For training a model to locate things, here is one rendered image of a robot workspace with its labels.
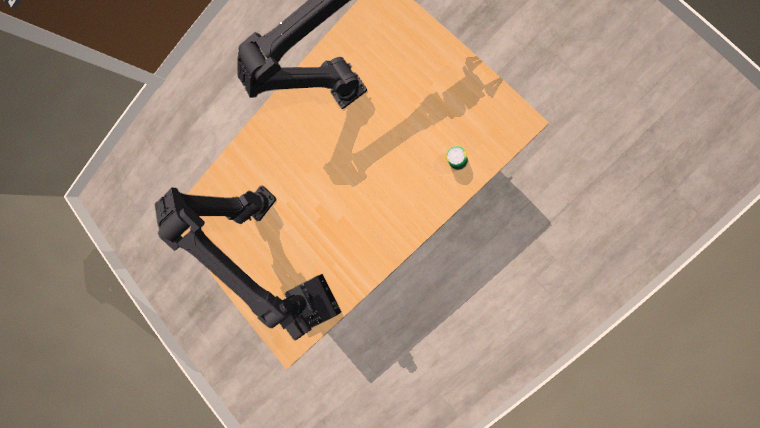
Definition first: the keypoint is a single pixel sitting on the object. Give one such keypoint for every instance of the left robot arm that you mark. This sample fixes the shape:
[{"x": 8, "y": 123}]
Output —
[{"x": 282, "y": 38}]

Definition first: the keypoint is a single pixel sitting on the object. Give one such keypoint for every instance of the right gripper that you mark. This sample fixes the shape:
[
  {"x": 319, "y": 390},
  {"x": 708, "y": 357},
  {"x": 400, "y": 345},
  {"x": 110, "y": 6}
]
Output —
[{"x": 303, "y": 299}]

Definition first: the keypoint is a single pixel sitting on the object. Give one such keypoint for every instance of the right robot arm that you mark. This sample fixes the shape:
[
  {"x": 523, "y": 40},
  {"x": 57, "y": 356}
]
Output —
[{"x": 239, "y": 209}]

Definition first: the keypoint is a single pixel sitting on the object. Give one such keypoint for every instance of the black lighting desk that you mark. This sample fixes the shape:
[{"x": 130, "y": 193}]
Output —
[{"x": 324, "y": 301}]

